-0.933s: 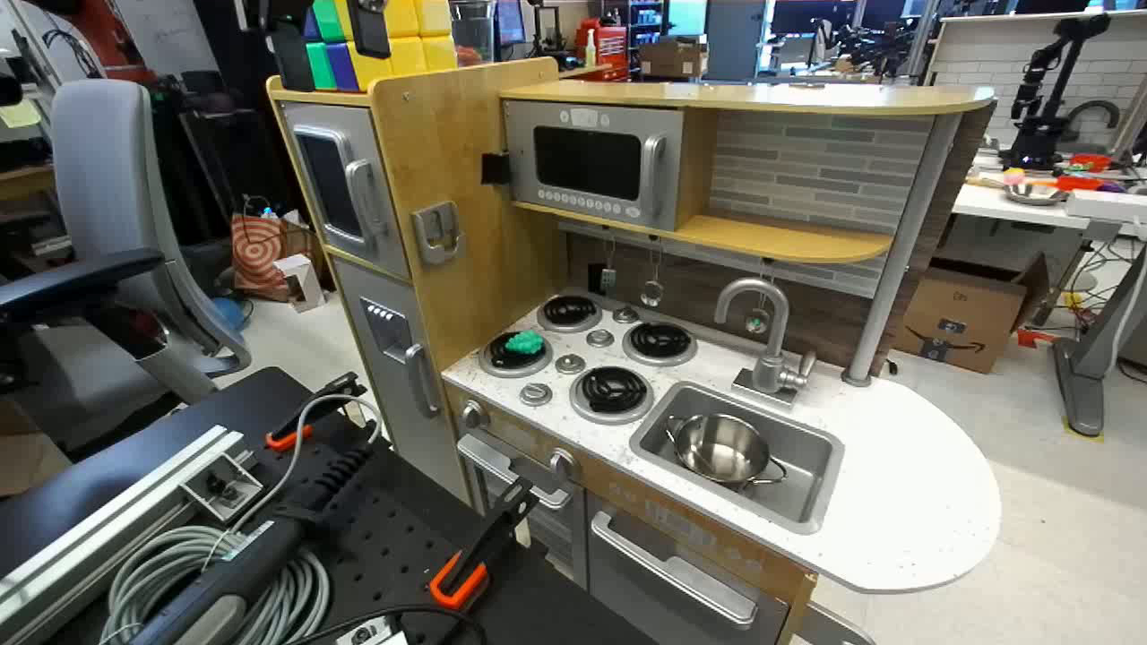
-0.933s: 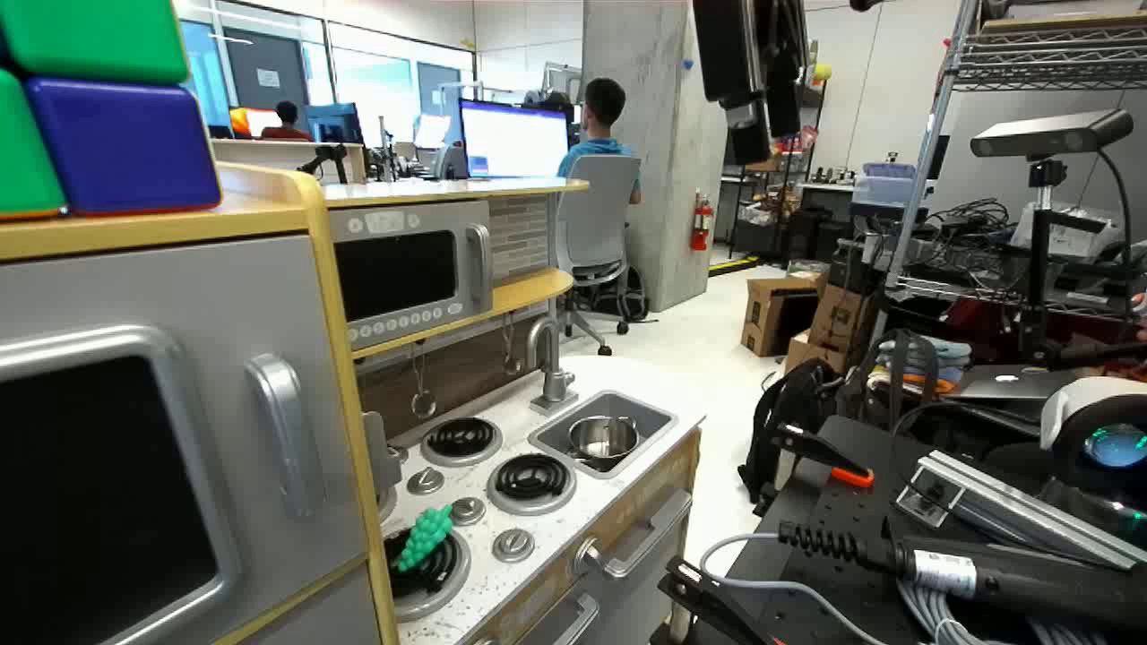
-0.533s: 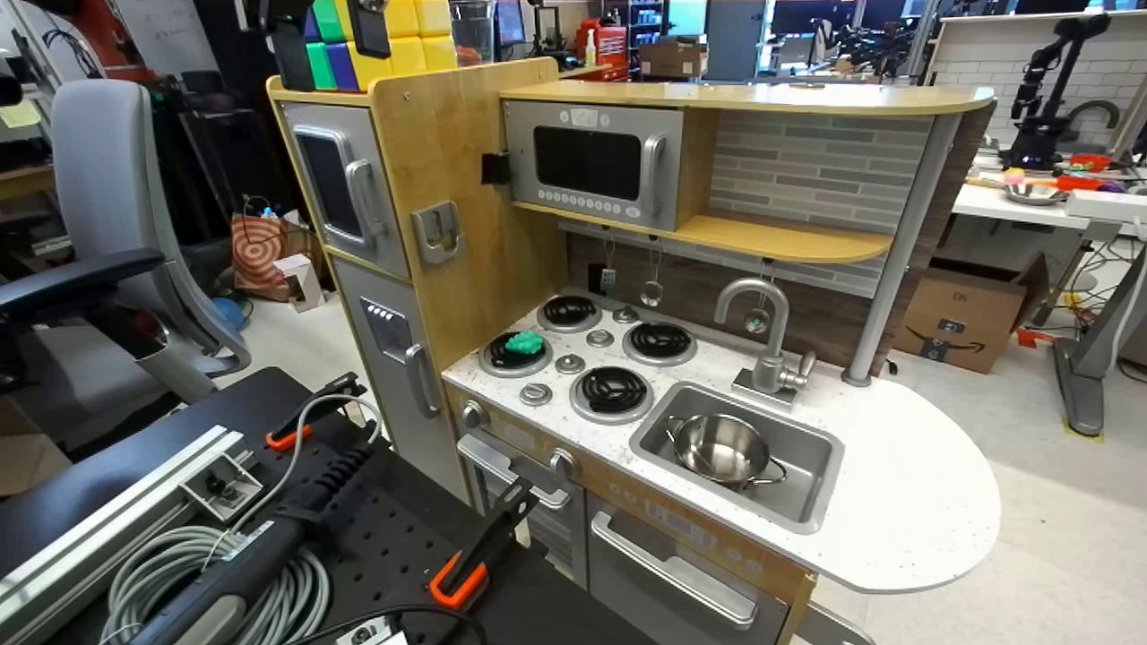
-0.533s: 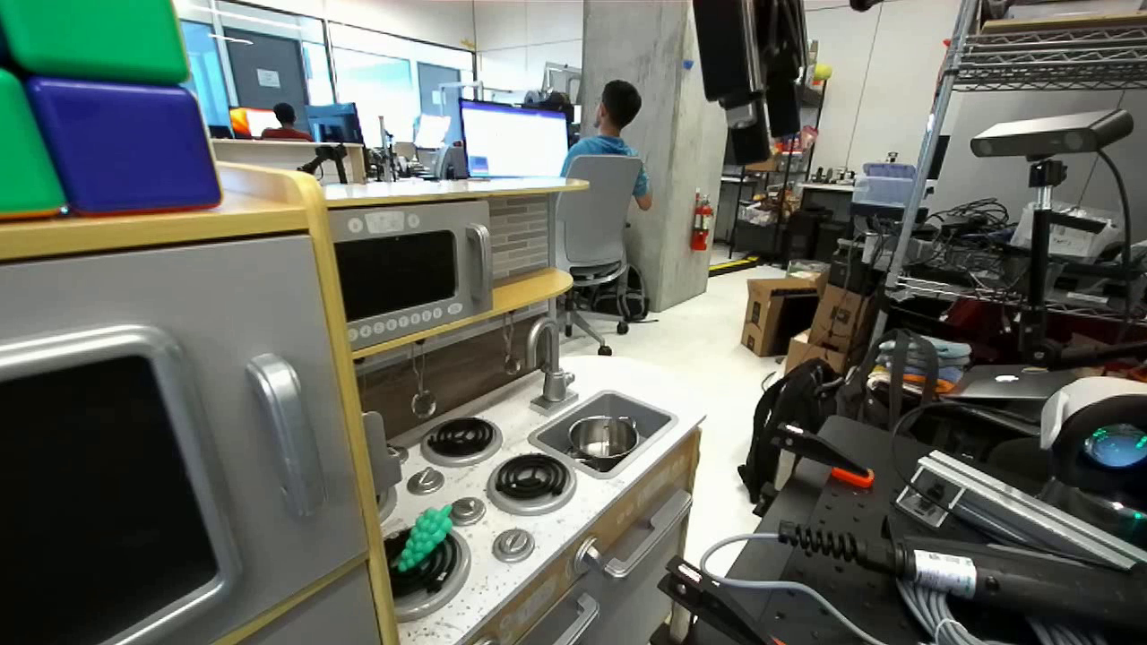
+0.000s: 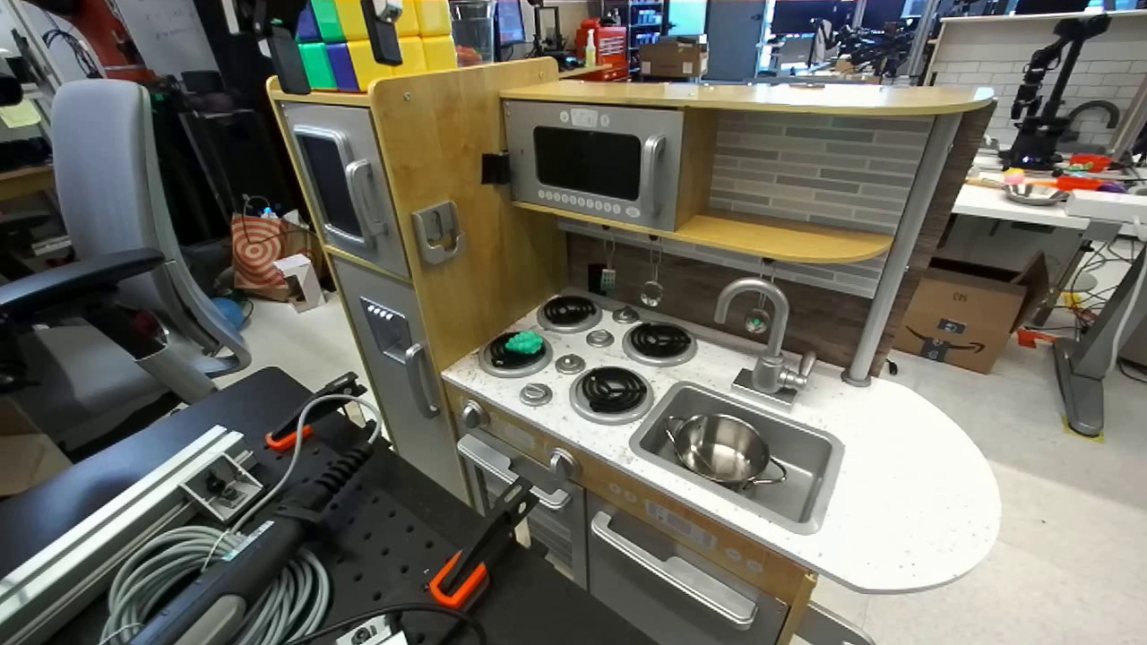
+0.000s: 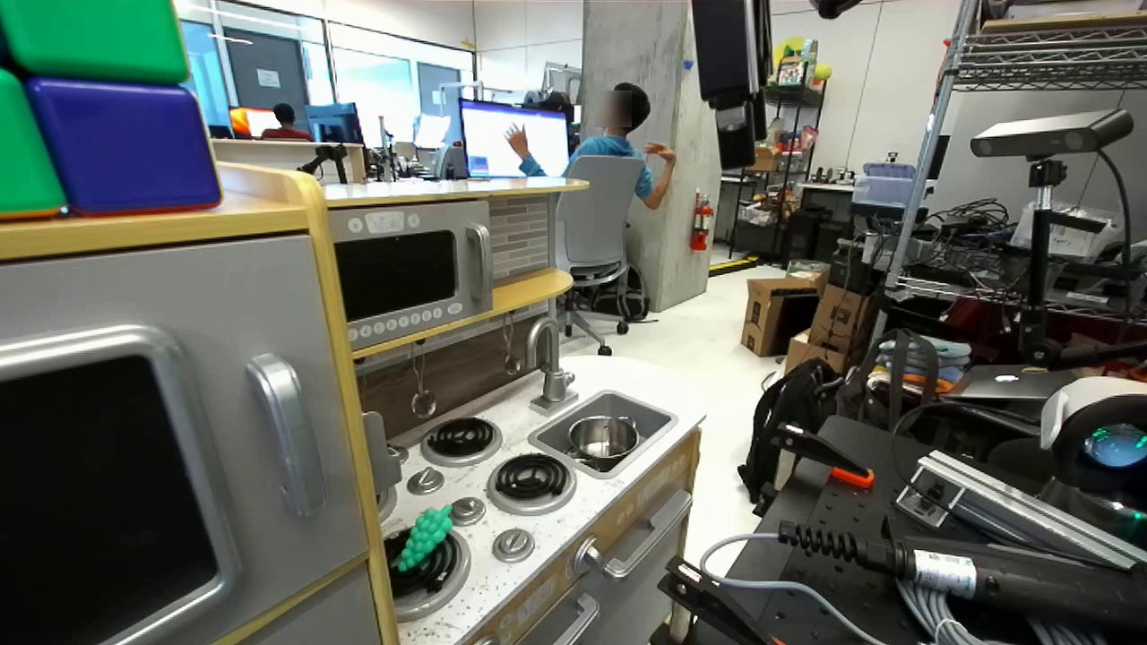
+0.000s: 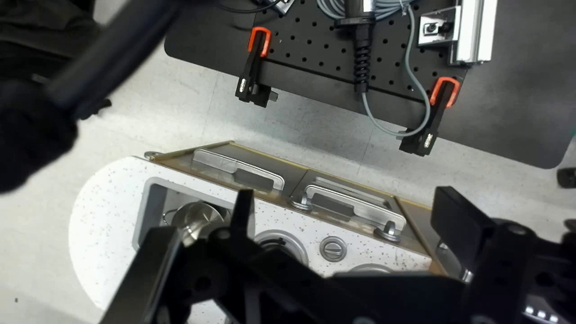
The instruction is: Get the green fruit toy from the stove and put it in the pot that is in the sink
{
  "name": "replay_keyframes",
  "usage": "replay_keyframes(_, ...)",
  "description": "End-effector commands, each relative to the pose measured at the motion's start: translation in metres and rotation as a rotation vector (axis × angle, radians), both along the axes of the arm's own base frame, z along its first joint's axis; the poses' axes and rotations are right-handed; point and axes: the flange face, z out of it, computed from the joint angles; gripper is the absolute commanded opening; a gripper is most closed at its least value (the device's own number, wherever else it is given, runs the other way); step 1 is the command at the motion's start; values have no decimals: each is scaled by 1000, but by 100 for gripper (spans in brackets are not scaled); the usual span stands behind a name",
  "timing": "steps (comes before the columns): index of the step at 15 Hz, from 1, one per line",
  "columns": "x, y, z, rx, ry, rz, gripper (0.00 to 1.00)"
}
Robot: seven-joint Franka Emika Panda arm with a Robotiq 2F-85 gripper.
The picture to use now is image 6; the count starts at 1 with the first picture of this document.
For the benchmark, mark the green toy grapes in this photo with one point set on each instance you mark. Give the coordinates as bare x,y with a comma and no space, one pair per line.
426,534

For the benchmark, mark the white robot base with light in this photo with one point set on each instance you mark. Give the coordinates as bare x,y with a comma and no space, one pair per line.
1095,434

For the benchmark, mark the grey toy faucet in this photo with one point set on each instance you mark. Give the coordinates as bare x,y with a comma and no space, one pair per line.
549,363

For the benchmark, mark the small metal pot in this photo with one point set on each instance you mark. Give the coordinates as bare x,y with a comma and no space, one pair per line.
600,434

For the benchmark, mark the grey toy sink basin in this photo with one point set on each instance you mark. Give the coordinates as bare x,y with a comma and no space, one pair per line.
647,417

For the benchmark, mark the grey toy microwave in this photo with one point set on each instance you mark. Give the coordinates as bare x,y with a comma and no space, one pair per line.
406,275

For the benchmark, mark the white toy kitchen counter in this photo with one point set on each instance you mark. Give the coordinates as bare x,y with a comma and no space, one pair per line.
560,540

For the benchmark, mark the grey stove knob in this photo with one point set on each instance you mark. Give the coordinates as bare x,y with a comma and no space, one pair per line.
516,545
468,511
426,481

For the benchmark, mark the grey yellow toy fridge cabinet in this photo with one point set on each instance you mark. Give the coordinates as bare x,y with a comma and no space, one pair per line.
146,394

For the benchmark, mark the grey office chair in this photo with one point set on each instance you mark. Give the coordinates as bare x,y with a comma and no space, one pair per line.
593,220

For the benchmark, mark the red fire extinguisher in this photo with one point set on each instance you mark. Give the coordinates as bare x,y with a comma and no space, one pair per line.
701,223

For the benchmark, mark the bright computer monitor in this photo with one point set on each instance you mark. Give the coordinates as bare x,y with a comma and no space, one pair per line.
516,139

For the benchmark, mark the person in blue shirt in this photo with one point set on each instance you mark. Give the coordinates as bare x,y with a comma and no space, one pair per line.
614,130

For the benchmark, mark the open dark cardboard box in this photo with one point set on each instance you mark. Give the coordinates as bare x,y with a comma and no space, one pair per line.
776,314

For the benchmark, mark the black backpack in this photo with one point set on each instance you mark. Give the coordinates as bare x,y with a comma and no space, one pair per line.
783,424

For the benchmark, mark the brown printed cardboard box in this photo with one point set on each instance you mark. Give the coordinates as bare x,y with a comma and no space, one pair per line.
844,319

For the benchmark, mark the shelf with colourful toys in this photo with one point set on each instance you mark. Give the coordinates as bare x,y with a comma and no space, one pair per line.
794,146

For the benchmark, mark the black clamp with orange tip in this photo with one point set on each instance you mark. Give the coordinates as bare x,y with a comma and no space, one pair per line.
825,461

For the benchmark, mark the black hanging cloth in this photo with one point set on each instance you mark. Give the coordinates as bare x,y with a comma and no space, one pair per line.
725,60

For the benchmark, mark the black metal clamp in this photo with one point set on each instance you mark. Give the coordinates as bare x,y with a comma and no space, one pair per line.
713,598

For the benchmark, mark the blue screen monitor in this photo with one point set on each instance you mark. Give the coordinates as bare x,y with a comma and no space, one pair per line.
335,122

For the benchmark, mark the blue plastic crate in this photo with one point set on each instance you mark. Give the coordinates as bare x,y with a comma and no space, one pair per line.
887,186

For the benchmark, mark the black mounting table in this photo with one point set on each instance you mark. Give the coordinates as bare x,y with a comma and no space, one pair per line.
838,559

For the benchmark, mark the person in red shirt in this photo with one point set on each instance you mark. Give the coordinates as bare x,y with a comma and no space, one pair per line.
284,122

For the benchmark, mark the grey laptop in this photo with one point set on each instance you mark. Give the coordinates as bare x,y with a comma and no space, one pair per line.
1010,383

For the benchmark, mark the purple block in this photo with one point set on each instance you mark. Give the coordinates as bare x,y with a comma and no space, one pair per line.
127,146

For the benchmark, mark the green block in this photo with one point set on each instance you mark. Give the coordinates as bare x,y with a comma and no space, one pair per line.
95,38

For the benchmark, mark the tall green storage bin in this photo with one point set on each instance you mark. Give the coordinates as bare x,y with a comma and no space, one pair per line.
25,155

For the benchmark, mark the metal wall hook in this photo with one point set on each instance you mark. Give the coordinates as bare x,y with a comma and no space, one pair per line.
426,394

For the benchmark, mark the black camera stand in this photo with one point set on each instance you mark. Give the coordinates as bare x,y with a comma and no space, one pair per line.
1041,264

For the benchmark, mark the aluminium extrusion rail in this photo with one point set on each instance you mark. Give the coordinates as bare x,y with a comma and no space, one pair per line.
1017,515

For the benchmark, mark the grey stereo camera bar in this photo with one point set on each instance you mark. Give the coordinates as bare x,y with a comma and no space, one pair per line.
1051,134

